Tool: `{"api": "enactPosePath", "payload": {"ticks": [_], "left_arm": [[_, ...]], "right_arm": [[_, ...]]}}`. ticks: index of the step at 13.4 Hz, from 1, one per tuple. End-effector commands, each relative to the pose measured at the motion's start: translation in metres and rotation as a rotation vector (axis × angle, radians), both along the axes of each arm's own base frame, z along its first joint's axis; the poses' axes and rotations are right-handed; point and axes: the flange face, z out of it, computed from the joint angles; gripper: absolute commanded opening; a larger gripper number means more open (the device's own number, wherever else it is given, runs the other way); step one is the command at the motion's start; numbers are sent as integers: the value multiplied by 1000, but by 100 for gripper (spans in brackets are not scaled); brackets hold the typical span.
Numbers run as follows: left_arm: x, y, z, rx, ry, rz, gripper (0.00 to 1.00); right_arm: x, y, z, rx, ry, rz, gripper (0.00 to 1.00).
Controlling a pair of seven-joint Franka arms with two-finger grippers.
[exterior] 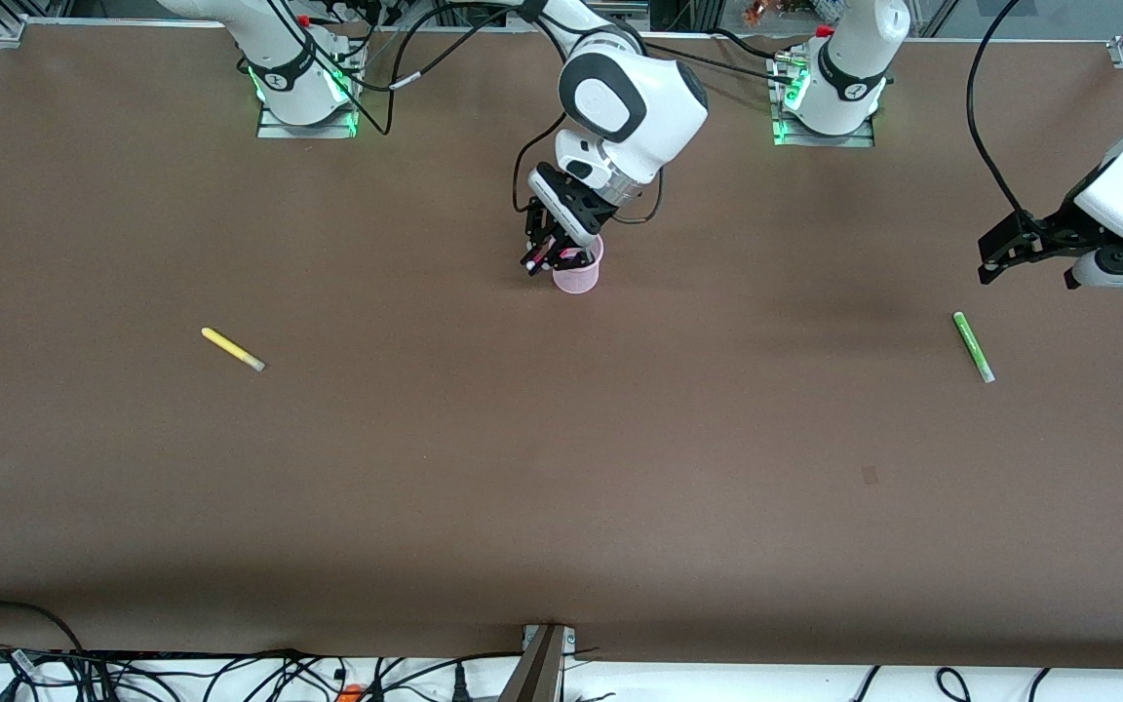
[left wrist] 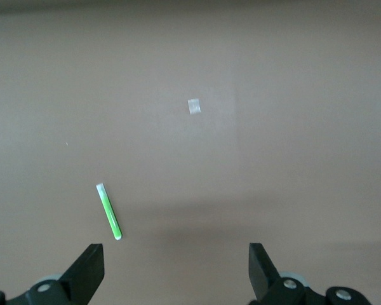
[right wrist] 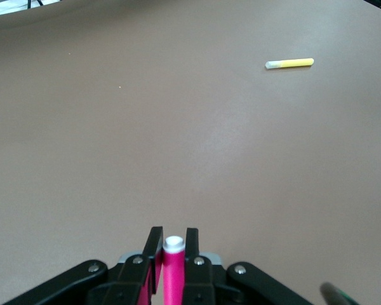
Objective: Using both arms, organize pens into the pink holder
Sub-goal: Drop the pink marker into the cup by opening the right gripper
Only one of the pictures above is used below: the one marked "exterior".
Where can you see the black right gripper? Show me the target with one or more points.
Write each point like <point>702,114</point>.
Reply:
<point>549,240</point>

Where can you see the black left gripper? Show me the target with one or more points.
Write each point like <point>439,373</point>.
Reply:
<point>1055,234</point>

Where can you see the pink marker pen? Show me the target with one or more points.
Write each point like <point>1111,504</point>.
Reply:
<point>547,259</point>

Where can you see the pink plastic cup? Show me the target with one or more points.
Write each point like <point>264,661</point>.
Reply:
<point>579,278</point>

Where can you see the green marker pen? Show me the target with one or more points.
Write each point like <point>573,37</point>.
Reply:
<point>973,347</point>

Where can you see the yellow marker pen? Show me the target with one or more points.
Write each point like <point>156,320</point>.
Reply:
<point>232,348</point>

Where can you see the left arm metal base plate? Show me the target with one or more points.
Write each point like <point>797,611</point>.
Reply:
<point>859,139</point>

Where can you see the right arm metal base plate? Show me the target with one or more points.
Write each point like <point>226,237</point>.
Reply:
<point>274,130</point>

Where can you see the metal table frame bracket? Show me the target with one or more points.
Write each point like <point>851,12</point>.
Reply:
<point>537,668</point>

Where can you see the aluminium table corner bracket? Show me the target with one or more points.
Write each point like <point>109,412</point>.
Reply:
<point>8,29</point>

